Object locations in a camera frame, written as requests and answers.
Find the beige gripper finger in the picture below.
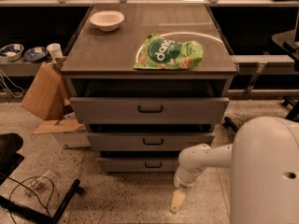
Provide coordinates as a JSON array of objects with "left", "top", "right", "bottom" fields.
[{"left": 170, "top": 189, "right": 186, "bottom": 214}]

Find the grey bottom drawer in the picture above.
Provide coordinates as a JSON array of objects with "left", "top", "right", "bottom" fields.
[{"left": 98, "top": 158, "right": 178, "bottom": 173}]

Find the grey drawer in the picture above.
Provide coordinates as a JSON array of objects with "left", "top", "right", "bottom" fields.
[
  {"left": 98, "top": 158, "right": 178, "bottom": 173},
  {"left": 70, "top": 97, "right": 229, "bottom": 124},
  {"left": 87, "top": 133, "right": 214, "bottom": 151}
]

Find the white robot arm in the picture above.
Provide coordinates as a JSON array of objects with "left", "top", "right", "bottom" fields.
[{"left": 170, "top": 117, "right": 299, "bottom": 224}]

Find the grey middle drawer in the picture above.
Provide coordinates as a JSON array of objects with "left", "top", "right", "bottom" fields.
[{"left": 87, "top": 133, "right": 214, "bottom": 151}]

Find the grey drawer cabinet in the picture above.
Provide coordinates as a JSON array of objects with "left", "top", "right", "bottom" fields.
[{"left": 63, "top": 3, "right": 237, "bottom": 159}]

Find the grey top drawer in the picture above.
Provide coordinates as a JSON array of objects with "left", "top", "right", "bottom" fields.
[{"left": 70, "top": 97, "right": 229, "bottom": 124}]

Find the black stand leg right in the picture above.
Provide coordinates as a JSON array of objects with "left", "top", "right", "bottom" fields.
[{"left": 223, "top": 117, "right": 239, "bottom": 133}]

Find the white cardboard box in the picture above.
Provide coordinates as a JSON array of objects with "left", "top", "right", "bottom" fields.
[{"left": 33, "top": 119, "right": 90, "bottom": 148}]

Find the clear plastic wrapper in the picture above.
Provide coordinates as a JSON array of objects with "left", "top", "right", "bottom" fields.
[{"left": 28, "top": 170, "right": 55, "bottom": 190}]

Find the green snack bag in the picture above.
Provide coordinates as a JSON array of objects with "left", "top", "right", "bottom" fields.
[{"left": 134, "top": 34, "right": 204, "bottom": 70}]

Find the brown cardboard box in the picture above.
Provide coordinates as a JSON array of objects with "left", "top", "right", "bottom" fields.
[{"left": 21, "top": 63, "right": 70, "bottom": 120}]

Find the black chair seat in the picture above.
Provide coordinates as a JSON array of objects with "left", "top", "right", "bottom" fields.
[{"left": 0, "top": 133, "right": 23, "bottom": 185}]

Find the white bowl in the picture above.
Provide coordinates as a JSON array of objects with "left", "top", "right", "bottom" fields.
[{"left": 90, "top": 10, "right": 124, "bottom": 32}]

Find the white paper cup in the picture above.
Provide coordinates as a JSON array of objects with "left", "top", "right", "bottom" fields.
[{"left": 47, "top": 43, "right": 63, "bottom": 59}]

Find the dark blue bowl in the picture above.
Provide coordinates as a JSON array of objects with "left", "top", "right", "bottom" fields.
[{"left": 23, "top": 47, "right": 49, "bottom": 63}]

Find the black desk right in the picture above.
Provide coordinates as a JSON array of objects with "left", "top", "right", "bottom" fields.
[{"left": 272, "top": 9, "right": 299, "bottom": 120}]

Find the blue patterned bowl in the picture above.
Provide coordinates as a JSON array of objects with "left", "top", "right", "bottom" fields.
[{"left": 0, "top": 44, "right": 23, "bottom": 62}]

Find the black cable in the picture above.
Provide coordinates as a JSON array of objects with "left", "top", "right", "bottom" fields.
[{"left": 0, "top": 173, "right": 56, "bottom": 224}]

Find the white cable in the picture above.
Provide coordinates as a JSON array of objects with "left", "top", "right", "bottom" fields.
[{"left": 0, "top": 70, "right": 25, "bottom": 100}]

